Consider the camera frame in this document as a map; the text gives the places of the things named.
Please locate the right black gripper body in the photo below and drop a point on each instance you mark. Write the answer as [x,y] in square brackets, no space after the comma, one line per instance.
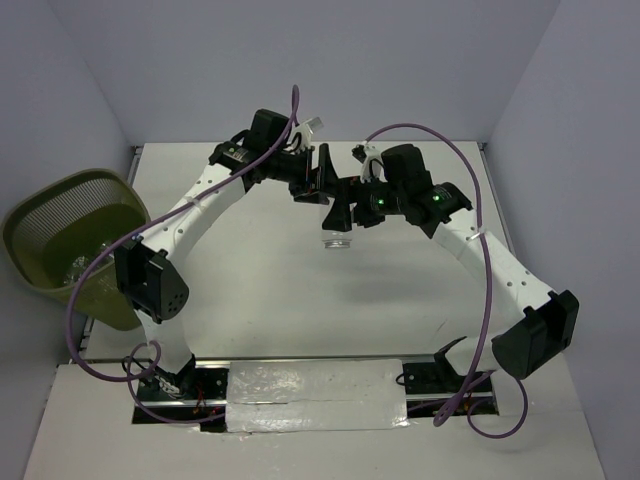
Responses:
[375,200]

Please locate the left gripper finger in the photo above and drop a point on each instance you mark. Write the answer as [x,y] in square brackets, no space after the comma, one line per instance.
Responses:
[312,196]
[327,180]

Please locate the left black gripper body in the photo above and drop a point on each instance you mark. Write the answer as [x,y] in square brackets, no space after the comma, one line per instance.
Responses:
[292,169]

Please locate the clear bottle without cap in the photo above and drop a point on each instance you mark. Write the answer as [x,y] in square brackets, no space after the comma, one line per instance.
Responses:
[332,239]

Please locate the clear crushed plastic bottle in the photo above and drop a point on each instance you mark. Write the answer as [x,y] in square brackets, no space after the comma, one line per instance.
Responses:
[76,269]

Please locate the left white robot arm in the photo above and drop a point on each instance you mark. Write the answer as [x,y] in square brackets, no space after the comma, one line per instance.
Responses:
[148,266]

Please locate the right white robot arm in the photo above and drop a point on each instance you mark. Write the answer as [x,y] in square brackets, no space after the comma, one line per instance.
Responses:
[525,322]

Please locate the olive green mesh bin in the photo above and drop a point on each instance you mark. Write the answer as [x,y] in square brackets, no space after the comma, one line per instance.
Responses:
[44,233]

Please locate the silver taped panel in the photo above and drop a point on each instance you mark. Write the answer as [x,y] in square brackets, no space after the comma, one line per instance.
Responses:
[318,395]

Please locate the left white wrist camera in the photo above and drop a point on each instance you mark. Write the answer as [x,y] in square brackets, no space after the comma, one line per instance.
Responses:
[301,136]

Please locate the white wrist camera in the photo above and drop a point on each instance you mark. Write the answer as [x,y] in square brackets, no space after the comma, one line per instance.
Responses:
[301,136]
[371,162]

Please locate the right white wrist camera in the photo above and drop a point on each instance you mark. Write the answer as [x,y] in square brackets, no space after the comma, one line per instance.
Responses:
[371,162]

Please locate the black mounting rail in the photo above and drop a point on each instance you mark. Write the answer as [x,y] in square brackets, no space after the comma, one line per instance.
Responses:
[427,385]

